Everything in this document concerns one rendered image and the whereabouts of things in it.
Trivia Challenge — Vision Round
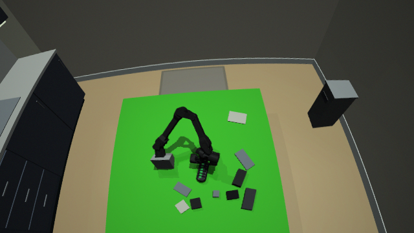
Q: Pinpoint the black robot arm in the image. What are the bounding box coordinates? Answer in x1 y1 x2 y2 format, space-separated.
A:
152 106 220 163

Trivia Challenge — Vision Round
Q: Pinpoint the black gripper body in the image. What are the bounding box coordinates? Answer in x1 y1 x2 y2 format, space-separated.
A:
190 154 218 166

